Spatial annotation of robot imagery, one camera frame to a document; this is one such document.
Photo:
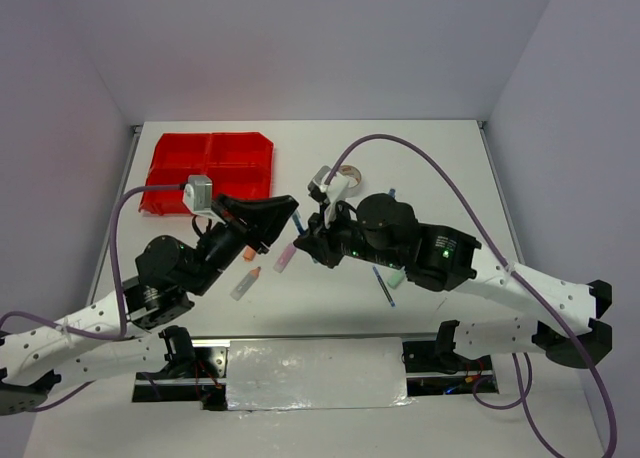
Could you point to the teal ink pen refill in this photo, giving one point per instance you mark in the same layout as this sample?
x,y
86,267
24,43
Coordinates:
x,y
298,224

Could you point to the large clear tape roll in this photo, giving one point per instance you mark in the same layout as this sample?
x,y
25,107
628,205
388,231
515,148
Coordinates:
x,y
348,180

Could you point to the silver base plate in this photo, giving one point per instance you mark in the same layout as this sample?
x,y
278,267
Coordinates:
x,y
314,374

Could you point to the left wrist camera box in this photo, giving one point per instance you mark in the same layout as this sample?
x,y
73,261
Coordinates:
x,y
198,195

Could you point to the red four-compartment bin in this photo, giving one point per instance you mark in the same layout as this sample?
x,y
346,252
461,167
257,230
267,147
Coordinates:
x,y
238,163

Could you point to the blue ink pen refill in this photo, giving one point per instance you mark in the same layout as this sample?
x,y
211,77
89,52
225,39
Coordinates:
x,y
383,287

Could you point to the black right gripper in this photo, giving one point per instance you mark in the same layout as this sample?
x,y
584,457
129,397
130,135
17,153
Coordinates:
x,y
317,240

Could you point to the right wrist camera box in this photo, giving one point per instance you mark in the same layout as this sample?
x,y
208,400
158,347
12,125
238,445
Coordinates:
x,y
322,194

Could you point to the pink highlighter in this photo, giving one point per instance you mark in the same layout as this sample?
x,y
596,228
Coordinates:
x,y
284,258

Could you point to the orange-tipped clear highlighter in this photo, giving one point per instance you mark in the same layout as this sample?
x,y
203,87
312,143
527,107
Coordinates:
x,y
245,284

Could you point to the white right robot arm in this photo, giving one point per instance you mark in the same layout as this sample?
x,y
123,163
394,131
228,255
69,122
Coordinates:
x,y
555,317

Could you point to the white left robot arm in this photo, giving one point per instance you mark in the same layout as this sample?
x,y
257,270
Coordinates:
x,y
132,329

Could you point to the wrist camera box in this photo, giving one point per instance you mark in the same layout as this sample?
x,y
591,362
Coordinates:
x,y
322,194
198,195

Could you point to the green highlighter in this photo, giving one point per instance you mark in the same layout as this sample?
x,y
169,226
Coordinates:
x,y
396,279

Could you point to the orange highlighter cap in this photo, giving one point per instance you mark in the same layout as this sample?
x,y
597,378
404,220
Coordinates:
x,y
249,254

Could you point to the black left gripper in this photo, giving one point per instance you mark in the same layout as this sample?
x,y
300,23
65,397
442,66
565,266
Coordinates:
x,y
267,220

